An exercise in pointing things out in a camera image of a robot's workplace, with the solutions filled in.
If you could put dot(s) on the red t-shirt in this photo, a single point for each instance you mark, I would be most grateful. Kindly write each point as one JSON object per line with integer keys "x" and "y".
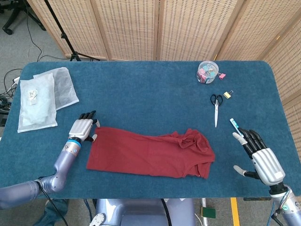
{"x": 131, "y": 153}

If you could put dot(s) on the black office chair base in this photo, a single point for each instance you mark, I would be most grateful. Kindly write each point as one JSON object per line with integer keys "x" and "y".
{"x": 9, "y": 21}

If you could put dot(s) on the white teal marker pen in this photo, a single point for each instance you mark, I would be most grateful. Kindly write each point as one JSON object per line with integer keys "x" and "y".
{"x": 234, "y": 124}

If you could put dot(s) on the white round robot bracket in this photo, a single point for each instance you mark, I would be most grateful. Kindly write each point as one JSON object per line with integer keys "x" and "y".
{"x": 98, "y": 220}

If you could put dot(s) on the green block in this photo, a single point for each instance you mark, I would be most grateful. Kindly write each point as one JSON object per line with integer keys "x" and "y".
{"x": 208, "y": 212}

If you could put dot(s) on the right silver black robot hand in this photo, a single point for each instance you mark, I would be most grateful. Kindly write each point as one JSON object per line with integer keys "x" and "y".
{"x": 268, "y": 167}

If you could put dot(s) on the white pipe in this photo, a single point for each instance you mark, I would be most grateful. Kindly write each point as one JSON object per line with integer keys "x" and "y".
{"x": 205, "y": 212}

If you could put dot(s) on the white translucent plastic bag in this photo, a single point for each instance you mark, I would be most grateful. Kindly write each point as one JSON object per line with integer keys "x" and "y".
{"x": 64, "y": 87}

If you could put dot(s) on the left lavender robot arm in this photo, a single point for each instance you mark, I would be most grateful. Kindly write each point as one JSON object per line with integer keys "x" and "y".
{"x": 63, "y": 162}

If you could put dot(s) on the white labelled plastic package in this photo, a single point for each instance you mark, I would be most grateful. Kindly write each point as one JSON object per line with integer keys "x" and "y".
{"x": 40, "y": 110}

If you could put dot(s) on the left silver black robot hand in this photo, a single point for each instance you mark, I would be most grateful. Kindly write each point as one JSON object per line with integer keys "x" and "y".
{"x": 81, "y": 128}

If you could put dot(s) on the clear jar of binder clips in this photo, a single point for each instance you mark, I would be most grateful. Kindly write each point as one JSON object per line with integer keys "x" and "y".
{"x": 207, "y": 70}

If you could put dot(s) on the black tripod stand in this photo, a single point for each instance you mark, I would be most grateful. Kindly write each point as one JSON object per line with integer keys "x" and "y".
{"x": 63, "y": 36}

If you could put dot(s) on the pink binder clip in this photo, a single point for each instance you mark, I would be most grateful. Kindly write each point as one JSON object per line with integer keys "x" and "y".
{"x": 222, "y": 76}

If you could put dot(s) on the lavender robot torso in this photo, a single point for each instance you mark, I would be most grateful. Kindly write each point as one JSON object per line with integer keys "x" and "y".
{"x": 141, "y": 212}

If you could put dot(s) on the white power plug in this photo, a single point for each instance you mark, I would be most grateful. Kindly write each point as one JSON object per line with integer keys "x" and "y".
{"x": 16, "y": 80}

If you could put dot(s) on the blue carpet table mat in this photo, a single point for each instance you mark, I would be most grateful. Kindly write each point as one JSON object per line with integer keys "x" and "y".
{"x": 150, "y": 75}

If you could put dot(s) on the blue denim cloth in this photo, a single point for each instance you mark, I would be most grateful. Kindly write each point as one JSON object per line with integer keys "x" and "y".
{"x": 50, "y": 214}

